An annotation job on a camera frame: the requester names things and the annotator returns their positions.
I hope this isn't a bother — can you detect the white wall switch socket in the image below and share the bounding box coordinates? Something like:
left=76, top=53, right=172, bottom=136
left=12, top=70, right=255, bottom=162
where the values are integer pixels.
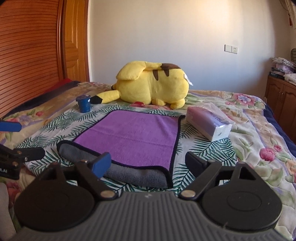
left=224, top=45, right=238, bottom=54

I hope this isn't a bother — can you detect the white folded cloth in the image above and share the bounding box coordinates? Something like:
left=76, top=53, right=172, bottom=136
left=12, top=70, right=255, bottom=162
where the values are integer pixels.
left=284, top=73, right=296, bottom=85

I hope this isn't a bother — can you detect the floral curtain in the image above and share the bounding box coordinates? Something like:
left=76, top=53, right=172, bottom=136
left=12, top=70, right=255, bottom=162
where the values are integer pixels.
left=280, top=0, right=296, bottom=27

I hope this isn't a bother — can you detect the wooden sideboard cabinet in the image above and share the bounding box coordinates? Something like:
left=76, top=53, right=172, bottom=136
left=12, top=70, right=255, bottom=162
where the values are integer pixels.
left=264, top=75, right=295, bottom=143

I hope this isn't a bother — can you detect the pink tissue pack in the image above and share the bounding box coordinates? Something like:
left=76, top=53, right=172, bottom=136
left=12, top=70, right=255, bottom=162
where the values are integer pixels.
left=186, top=102, right=234, bottom=142

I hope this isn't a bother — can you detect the purple grey microfiber towel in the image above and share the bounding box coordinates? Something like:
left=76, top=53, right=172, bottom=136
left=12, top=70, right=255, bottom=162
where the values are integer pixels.
left=57, top=110, right=184, bottom=189

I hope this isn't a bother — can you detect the floral bed quilt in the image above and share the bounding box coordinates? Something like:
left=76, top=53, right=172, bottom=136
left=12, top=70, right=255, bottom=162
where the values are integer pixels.
left=1, top=82, right=295, bottom=240

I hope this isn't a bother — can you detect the red blanket edge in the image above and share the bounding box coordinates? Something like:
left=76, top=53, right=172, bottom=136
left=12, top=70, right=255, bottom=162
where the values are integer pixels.
left=43, top=78, right=77, bottom=97

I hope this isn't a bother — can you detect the wooden slatted wardrobe door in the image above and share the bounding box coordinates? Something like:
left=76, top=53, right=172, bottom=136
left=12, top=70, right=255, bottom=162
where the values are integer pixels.
left=1, top=1, right=64, bottom=116

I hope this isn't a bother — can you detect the blue cylindrical cup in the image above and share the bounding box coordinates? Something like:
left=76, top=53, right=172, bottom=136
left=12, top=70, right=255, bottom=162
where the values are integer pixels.
left=76, top=94, right=91, bottom=113

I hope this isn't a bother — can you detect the yellow pikachu plush toy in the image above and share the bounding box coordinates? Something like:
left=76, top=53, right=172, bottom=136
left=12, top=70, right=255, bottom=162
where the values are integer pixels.
left=90, top=61, right=193, bottom=109

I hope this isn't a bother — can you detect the stack of folded linens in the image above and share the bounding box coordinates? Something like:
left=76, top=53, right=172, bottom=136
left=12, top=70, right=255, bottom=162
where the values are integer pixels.
left=271, top=57, right=295, bottom=76

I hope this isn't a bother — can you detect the palm leaf print cloth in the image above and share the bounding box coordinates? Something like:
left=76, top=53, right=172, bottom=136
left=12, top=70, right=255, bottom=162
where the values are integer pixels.
left=21, top=104, right=237, bottom=193

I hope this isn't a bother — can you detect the wooden panel door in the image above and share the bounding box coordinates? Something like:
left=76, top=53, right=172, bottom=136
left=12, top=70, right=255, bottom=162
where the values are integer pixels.
left=62, top=0, right=90, bottom=82

